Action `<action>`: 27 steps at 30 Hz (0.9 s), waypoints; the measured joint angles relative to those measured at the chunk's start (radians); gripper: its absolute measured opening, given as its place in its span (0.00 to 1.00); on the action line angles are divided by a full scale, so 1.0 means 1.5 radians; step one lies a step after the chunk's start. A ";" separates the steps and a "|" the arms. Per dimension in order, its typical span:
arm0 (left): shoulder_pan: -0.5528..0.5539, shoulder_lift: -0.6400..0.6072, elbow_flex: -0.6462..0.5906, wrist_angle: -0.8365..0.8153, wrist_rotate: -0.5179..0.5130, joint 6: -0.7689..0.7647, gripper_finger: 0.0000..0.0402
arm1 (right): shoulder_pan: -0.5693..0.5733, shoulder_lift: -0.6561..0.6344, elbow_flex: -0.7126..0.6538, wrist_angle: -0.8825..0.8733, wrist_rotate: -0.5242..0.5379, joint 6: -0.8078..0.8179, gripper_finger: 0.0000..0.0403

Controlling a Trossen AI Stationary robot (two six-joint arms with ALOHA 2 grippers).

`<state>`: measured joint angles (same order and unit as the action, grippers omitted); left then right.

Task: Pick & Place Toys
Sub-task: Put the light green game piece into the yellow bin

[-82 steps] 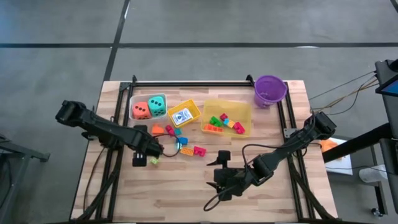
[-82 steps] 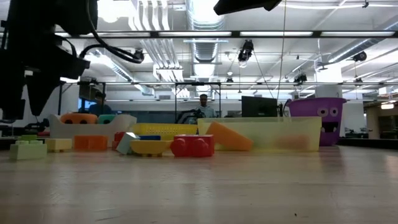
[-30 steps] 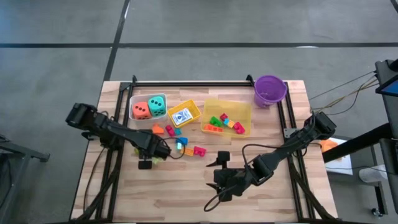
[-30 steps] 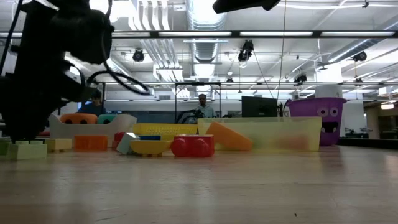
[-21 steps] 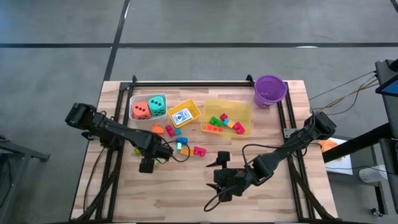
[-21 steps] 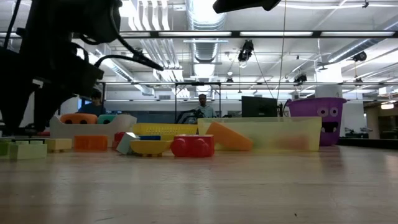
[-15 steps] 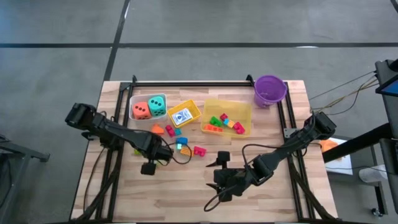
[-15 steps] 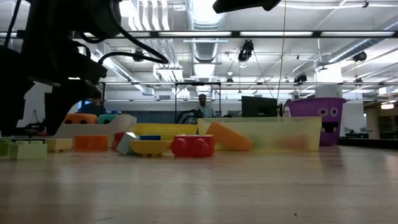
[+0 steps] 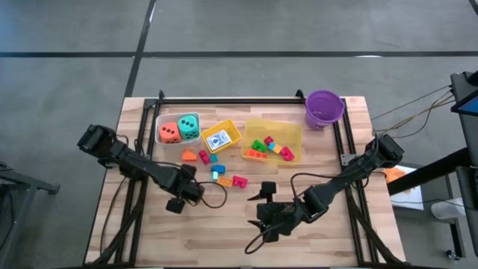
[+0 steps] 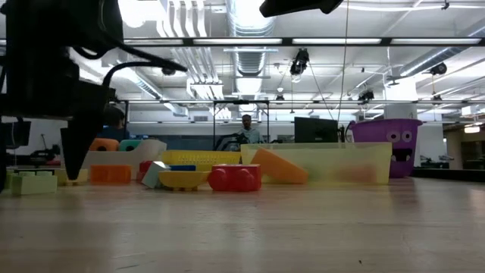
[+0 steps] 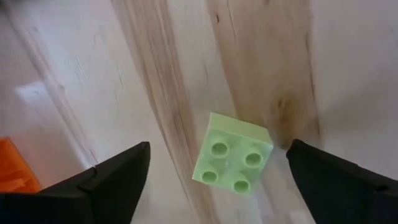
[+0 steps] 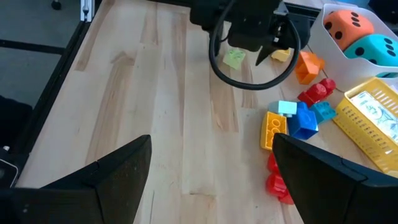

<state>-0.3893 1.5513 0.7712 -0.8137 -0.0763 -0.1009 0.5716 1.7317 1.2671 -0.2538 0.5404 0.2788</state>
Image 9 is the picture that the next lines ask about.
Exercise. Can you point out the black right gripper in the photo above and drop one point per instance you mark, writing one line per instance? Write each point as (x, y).
(278, 218)

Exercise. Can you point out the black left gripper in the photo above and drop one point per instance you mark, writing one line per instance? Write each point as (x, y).
(186, 188)

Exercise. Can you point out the mint square toy brick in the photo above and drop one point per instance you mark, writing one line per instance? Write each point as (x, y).
(214, 175)

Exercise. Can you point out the red stepped toy brick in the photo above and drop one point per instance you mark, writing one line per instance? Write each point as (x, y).
(287, 153)
(240, 181)

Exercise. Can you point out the orange foam die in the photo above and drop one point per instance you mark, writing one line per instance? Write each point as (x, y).
(170, 133)

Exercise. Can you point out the orange long toy brick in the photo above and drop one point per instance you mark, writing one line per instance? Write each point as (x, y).
(256, 154)

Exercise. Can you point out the teal foam die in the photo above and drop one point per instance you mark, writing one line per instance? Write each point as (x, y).
(188, 127)

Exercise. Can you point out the small yellow toy brick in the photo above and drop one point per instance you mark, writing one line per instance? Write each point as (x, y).
(277, 149)

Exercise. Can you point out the small sky-blue toy brick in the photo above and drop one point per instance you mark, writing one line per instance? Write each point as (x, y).
(271, 146)

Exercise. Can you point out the green toy brick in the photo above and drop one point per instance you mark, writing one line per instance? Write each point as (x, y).
(258, 145)

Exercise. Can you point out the small red toy brick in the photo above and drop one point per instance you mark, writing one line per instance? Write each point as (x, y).
(268, 140)

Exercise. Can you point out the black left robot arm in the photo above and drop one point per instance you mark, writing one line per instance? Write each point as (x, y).
(130, 160)

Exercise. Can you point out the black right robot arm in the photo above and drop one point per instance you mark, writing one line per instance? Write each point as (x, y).
(351, 164)

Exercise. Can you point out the orange sloped toy brick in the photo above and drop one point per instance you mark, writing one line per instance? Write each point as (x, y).
(189, 155)

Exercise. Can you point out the red rectangular toy brick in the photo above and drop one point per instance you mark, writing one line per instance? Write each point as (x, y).
(204, 157)

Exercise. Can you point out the blue toy brick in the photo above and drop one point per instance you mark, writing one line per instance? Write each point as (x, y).
(218, 169)

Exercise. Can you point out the small teal toy brick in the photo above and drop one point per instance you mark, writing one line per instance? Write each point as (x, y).
(213, 158)

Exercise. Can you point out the white plastic bin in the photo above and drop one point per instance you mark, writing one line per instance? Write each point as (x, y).
(158, 130)

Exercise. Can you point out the yellow mesh basket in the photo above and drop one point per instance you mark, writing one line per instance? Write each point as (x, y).
(235, 135)

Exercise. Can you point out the translucent yellow bin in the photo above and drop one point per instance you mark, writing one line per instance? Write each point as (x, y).
(272, 129)

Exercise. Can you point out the purple monster bucket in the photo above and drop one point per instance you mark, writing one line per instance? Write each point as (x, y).
(324, 110)

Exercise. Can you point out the orange crumpled object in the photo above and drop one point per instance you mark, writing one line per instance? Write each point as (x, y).
(394, 175)

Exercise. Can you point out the white paper sheet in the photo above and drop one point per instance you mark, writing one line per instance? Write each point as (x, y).
(411, 194)

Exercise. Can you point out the black diagonal stand bar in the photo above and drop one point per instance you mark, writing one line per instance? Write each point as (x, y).
(429, 173)

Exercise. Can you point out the white rounded object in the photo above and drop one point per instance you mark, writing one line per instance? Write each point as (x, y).
(448, 209)

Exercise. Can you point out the black caster wheel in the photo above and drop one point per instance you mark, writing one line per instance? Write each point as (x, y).
(452, 255)

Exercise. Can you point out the black workstation stand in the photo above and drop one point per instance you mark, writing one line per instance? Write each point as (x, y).
(467, 149)

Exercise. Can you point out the blue lit screen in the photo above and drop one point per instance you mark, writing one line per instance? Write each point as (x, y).
(467, 104)

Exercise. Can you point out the grey metal table frame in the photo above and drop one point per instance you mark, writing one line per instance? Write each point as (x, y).
(22, 187)

